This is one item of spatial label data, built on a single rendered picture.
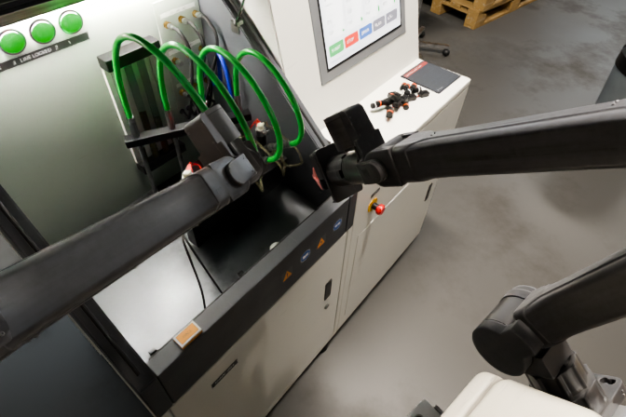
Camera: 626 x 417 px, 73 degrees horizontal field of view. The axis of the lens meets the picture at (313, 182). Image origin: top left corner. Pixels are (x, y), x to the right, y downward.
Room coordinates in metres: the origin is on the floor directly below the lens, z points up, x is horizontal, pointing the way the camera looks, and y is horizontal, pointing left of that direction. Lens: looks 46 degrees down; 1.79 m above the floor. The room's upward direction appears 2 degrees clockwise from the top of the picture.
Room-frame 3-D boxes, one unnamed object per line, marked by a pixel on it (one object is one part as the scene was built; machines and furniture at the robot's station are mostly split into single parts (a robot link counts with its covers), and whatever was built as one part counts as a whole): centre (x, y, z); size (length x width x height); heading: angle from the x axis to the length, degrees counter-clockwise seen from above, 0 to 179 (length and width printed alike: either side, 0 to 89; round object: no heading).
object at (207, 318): (0.55, 0.11, 0.87); 0.62 x 0.04 x 0.16; 142
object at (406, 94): (1.18, -0.28, 1.01); 0.23 x 0.11 x 0.06; 142
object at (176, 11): (1.05, 0.35, 1.20); 0.13 x 0.03 x 0.31; 142
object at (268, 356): (0.54, 0.10, 0.44); 0.65 x 0.02 x 0.68; 142
